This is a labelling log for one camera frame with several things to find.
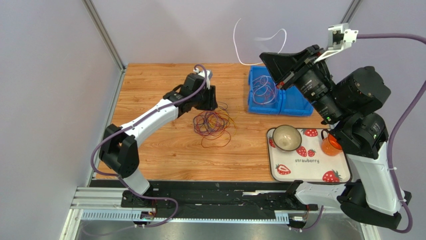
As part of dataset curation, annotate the red cable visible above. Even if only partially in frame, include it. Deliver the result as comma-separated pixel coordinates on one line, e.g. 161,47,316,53
192,111,233,149

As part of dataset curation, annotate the white cable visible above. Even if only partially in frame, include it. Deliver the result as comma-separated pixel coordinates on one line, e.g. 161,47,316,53
232,18,288,66
251,74,279,106

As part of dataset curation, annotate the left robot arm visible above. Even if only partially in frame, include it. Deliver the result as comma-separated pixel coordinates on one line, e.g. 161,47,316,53
98,70,218,195

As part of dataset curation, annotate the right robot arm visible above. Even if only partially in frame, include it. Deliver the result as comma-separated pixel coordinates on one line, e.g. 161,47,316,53
259,45,412,231

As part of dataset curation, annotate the blue plastic bin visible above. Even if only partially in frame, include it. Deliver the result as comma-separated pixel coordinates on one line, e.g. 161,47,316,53
247,66,314,117

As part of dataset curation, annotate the beige bowl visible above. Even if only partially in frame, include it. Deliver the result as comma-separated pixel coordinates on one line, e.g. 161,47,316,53
272,125,302,152

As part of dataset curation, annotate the orange plastic cup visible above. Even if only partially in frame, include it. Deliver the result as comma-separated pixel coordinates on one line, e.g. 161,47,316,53
321,129,343,157

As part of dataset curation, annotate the strawberry print tray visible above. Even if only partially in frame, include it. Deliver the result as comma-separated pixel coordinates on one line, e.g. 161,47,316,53
266,128,352,184

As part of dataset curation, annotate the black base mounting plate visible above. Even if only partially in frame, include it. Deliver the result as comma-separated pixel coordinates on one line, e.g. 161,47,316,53
120,180,319,220

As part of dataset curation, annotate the blue cable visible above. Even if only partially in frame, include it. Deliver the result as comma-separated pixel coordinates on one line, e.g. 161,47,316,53
193,101,231,137

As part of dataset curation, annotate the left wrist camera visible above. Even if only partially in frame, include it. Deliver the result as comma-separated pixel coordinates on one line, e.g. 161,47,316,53
193,68,213,89

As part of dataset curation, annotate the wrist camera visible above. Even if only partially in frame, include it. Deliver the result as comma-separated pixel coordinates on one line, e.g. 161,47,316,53
314,23,359,63
193,68,213,89

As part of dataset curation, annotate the yellow cable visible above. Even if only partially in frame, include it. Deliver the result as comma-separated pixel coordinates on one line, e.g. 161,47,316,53
216,106,242,137

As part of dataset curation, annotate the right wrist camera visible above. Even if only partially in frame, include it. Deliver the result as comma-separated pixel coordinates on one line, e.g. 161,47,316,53
314,23,359,63

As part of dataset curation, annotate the right aluminium corner post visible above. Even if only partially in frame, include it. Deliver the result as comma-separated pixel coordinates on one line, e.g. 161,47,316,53
340,0,363,24

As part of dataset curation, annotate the aluminium corner post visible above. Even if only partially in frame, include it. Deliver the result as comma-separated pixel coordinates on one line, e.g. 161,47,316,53
82,0,127,72
340,0,363,24

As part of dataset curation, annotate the left aluminium corner post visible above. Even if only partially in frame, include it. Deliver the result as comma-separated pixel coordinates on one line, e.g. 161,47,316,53
82,0,127,72

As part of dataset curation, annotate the aluminium frame rail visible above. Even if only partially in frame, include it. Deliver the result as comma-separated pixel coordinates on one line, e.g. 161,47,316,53
68,186,372,225

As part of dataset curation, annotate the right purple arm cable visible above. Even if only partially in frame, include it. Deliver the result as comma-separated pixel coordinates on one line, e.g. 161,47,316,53
289,33,426,234

